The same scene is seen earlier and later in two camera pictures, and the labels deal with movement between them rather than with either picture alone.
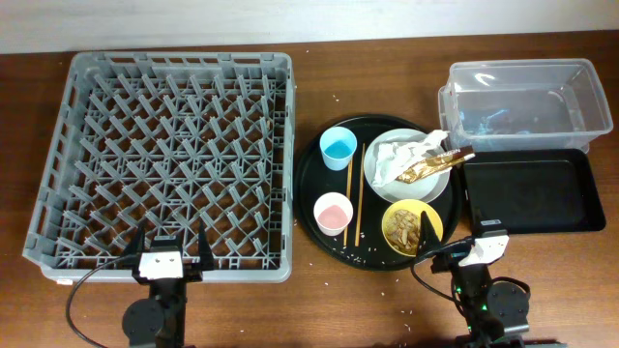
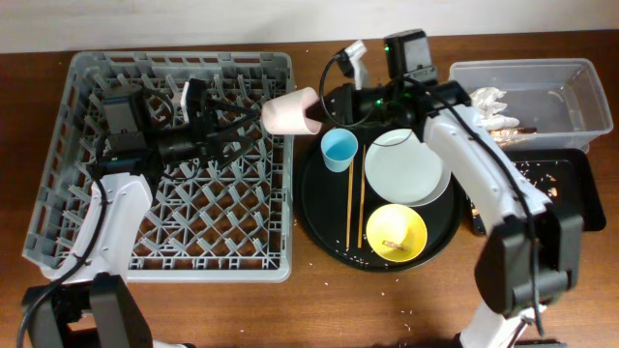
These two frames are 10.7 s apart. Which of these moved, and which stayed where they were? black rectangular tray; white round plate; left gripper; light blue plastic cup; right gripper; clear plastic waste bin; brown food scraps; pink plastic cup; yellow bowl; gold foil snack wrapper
Moved: gold foil snack wrapper; left gripper; pink plastic cup; brown food scraps; right gripper; yellow bowl
Stayed: light blue plastic cup; black rectangular tray; clear plastic waste bin; white round plate
